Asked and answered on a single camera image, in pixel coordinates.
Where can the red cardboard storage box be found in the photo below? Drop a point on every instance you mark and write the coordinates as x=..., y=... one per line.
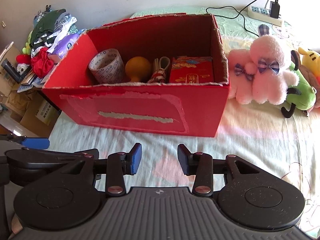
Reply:
x=176, y=109

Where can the pile of folded clothes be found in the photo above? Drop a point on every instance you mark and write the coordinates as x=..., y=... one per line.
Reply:
x=50, y=29

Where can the beige rope charm ornament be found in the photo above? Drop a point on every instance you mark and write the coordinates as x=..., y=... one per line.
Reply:
x=160, y=69

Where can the red envelope gift box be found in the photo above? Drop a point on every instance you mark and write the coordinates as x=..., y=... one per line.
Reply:
x=188, y=70

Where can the red cloth bundle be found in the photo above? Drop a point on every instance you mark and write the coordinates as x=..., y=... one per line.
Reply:
x=41, y=64

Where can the clear printed tape roll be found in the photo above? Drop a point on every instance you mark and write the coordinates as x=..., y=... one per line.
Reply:
x=107, y=67

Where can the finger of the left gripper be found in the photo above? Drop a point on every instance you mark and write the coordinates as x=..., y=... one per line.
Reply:
x=35, y=143

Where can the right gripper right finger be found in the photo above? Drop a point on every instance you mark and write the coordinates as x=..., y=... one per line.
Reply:
x=199, y=165

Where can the orange wooden gourd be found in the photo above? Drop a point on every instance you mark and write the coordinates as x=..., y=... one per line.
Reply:
x=138, y=69

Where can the brown plush toy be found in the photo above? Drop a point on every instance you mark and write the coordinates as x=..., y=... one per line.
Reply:
x=295, y=57

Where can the small pink plush bunny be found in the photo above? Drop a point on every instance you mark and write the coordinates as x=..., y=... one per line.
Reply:
x=241, y=76

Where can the green plush toy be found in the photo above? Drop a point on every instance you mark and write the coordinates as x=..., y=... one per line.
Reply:
x=301, y=97

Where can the black charger plug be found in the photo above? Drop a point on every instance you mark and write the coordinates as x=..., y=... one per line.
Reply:
x=274, y=9

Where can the brown cardboard box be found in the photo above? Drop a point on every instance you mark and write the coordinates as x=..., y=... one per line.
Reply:
x=8, y=55

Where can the purple tissue pack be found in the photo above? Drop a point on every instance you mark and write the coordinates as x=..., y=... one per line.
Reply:
x=62, y=48

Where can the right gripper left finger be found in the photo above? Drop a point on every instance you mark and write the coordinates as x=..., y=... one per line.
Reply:
x=121, y=164

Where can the white power strip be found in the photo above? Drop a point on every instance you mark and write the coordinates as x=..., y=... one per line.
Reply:
x=263, y=15

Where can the yellow orange plush toy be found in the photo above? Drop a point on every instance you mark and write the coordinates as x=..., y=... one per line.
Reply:
x=311, y=60

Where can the patterned bed sheet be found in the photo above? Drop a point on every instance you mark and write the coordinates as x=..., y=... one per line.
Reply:
x=285, y=147

